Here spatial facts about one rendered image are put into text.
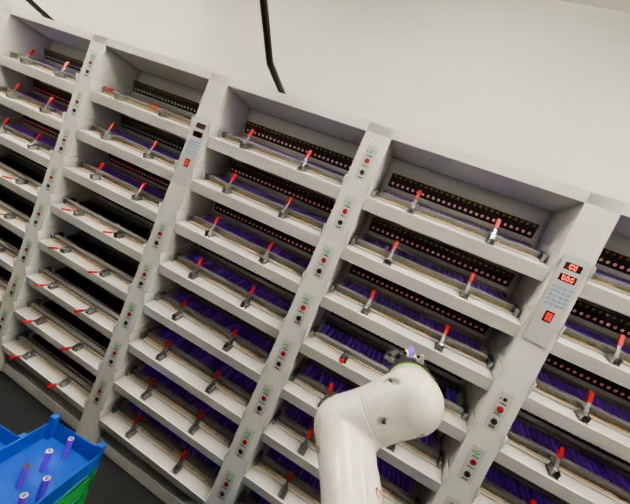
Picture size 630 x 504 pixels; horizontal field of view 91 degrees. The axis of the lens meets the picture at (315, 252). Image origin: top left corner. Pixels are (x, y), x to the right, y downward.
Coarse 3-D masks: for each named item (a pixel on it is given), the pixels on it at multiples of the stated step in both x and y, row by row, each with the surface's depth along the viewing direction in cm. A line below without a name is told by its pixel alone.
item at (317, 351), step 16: (320, 320) 129; (336, 320) 127; (304, 336) 112; (368, 336) 124; (304, 352) 114; (320, 352) 111; (336, 352) 114; (400, 352) 120; (336, 368) 110; (352, 368) 109; (432, 368) 117; (464, 400) 111; (448, 416) 102; (464, 416) 102; (448, 432) 100; (464, 432) 98
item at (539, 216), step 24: (264, 120) 141; (336, 144) 132; (408, 168) 124; (312, 192) 134; (456, 192) 119; (480, 192) 116; (528, 216) 112; (432, 240) 121; (624, 240) 104; (552, 432) 108
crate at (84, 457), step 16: (32, 432) 91; (48, 432) 96; (64, 432) 97; (16, 448) 88; (32, 448) 92; (48, 448) 94; (80, 448) 96; (96, 448) 93; (0, 464) 84; (16, 464) 86; (32, 464) 88; (48, 464) 89; (64, 464) 91; (80, 464) 93; (96, 464) 94; (0, 480) 81; (16, 480) 83; (32, 480) 84; (64, 480) 82; (80, 480) 89; (0, 496) 78; (16, 496) 79; (32, 496) 81; (48, 496) 78
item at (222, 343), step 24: (168, 288) 143; (144, 312) 134; (168, 312) 132; (192, 312) 133; (216, 312) 139; (192, 336) 126; (216, 336) 128; (240, 336) 130; (264, 336) 134; (240, 360) 120; (264, 360) 124
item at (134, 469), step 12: (96, 444) 143; (108, 444) 141; (120, 444) 143; (108, 456) 141; (120, 456) 139; (132, 456) 140; (132, 468) 137; (144, 468) 137; (144, 480) 135; (156, 480) 134; (168, 480) 136; (156, 492) 133; (168, 492) 132; (180, 492) 134
